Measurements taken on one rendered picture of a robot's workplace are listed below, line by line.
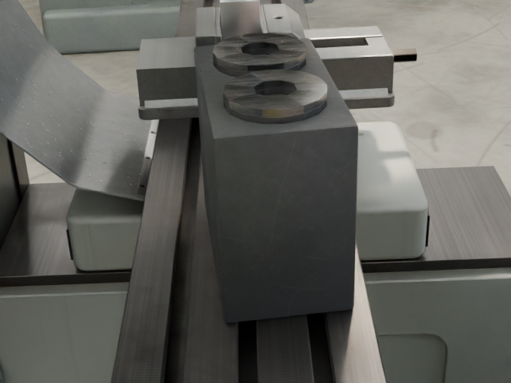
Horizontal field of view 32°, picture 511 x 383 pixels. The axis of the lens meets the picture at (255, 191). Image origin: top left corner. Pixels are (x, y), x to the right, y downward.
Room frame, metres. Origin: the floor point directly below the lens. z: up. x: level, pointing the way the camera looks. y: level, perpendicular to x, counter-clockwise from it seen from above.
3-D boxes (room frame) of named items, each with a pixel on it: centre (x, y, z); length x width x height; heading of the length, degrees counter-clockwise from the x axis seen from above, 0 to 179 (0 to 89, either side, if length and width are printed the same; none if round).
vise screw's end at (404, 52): (1.17, -0.21, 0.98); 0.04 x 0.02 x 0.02; 92
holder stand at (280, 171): (0.75, -0.02, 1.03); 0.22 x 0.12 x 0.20; 6
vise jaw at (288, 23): (1.17, -0.04, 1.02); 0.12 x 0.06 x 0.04; 2
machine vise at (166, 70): (1.17, -0.02, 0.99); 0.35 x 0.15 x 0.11; 92
